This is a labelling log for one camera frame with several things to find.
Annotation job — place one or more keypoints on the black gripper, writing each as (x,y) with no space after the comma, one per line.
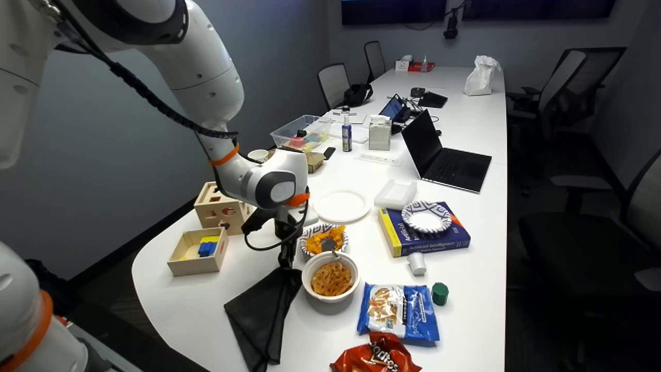
(288,235)

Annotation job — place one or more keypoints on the black towel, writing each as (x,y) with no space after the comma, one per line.
(259,322)

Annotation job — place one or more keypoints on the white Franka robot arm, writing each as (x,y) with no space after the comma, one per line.
(199,68)

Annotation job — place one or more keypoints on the patterned bowl with orange chips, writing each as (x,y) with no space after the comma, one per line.
(320,242)

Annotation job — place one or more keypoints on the white bowl with noodles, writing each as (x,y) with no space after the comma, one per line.
(331,279)

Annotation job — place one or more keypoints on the white paper plate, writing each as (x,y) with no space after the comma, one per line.
(341,208)

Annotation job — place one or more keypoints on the yellow wooden block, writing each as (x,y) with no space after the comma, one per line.
(212,239)

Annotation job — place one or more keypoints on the blue wooden block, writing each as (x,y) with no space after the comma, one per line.
(207,249)

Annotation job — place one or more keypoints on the wooden shape sorter cube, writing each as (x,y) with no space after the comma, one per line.
(210,208)

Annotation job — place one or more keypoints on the wooden tray box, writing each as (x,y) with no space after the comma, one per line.
(187,261)

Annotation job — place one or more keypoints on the tan cardboard box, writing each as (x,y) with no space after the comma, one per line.
(315,162)

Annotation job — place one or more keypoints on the white paper cup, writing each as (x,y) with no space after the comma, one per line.
(259,153)

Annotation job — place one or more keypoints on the black remote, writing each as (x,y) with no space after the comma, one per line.
(329,153)

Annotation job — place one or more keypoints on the blue snack bag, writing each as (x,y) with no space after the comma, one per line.
(404,313)

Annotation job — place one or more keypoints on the white napkin stack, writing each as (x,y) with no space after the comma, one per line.
(394,195)

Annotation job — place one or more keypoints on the small white container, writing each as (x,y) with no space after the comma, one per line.
(417,266)

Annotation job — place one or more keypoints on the red chip bag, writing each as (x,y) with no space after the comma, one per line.
(374,355)

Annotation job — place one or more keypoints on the clear plastic container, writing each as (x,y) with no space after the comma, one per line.
(296,131)

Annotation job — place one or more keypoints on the blue and white can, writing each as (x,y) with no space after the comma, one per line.
(348,136)

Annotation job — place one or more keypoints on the blue book with yellow spine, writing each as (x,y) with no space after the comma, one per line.
(425,242)

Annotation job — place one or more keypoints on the blue patterned paper bowl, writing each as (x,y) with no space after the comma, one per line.
(425,220)

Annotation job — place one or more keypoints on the small green cap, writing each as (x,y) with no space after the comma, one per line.
(440,294)

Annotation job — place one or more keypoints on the white carton box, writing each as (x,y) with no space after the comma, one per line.
(379,133)

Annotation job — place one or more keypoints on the black bag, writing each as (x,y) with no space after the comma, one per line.
(358,94)

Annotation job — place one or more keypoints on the grey office chair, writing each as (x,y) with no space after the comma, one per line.
(333,83)

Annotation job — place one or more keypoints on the blue tablet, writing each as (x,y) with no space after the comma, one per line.
(394,107)

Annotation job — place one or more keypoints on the black open laptop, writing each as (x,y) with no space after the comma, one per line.
(455,167)

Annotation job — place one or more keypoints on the dark office chair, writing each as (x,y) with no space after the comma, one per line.
(374,59)

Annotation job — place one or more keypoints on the small white box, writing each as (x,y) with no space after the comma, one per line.
(404,65)

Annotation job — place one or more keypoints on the red box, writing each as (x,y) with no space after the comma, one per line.
(421,67)

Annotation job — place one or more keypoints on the white plastic bag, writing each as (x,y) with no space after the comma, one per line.
(479,77)

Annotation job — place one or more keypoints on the hanging black webcam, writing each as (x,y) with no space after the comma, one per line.
(452,23)

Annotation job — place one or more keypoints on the large black office chair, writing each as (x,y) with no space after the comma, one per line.
(584,254)

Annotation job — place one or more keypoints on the black mesh office chair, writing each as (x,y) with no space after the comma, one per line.
(564,83)

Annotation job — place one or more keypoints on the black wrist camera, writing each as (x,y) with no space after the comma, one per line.
(257,220)

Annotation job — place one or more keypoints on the wall screen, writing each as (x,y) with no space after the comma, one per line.
(399,11)

